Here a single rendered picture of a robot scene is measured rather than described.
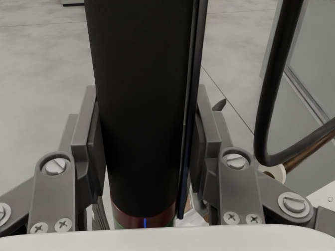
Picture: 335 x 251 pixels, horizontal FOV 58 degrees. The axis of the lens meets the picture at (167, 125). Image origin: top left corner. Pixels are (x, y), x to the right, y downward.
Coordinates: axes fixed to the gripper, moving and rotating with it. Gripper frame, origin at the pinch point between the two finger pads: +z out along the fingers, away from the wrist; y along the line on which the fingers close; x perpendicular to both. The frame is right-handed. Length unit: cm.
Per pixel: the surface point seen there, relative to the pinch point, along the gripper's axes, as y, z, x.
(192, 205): 10, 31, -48
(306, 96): 70, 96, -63
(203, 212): 12, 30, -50
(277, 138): 70, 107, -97
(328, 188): 34, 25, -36
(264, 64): 127, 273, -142
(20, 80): -134, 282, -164
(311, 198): 32, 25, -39
